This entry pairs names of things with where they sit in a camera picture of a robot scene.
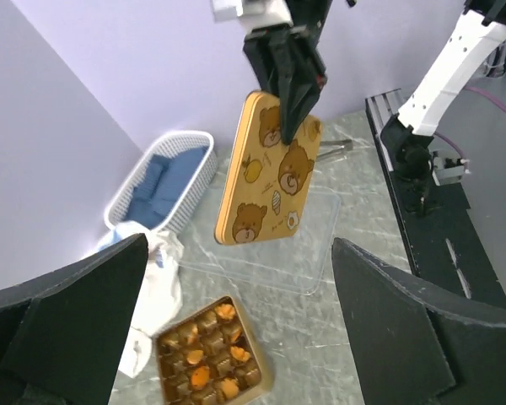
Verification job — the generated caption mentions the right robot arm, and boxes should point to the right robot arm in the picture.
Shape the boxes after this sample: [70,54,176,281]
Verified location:
[232,1,506,215]

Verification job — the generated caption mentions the white laundry basket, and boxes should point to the white laundry basket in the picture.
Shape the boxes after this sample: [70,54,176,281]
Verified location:
[104,130,218,235]

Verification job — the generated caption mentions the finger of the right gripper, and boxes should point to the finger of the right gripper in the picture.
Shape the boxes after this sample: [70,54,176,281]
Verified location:
[267,35,296,138]
[290,29,327,141]

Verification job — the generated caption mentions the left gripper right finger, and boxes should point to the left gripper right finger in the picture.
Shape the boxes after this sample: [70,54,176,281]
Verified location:
[331,238,506,404]

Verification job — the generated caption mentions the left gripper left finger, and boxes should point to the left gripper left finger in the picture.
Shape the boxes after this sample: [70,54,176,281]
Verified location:
[0,234,148,404]

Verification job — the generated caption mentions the metal tongs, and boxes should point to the metal tongs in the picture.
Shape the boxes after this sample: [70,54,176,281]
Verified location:
[316,139,353,162]

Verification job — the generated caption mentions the silver tin lid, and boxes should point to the silver tin lid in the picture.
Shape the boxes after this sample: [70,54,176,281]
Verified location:
[214,91,323,246]

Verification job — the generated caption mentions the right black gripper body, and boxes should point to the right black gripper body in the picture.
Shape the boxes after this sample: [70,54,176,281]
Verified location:
[243,1,332,91]

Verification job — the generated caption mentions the gold cookie tin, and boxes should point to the gold cookie tin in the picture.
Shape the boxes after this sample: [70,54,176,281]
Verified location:
[153,295,274,404]

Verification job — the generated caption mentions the round orange cookie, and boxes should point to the round orange cookie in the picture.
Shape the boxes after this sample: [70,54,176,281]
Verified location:
[185,349,204,365]
[190,365,211,391]

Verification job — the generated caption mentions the blue folded cloth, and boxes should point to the blue folded cloth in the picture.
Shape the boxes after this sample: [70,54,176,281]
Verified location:
[125,147,207,230]

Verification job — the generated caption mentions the white crumpled shirt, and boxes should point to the white crumpled shirt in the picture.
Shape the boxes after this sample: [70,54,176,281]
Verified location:
[95,221,184,378]

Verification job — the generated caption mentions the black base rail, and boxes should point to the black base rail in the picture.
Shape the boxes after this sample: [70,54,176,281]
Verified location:
[365,90,506,309]

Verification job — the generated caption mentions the clear plastic tray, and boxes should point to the clear plastic tray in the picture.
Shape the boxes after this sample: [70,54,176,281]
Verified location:
[179,187,341,295]

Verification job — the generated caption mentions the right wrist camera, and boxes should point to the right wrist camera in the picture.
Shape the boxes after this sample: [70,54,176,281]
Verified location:
[210,0,293,33]

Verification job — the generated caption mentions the swirl orange cookie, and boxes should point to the swirl orange cookie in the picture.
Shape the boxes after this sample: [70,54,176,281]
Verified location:
[218,378,240,401]
[214,303,236,322]
[229,346,251,364]

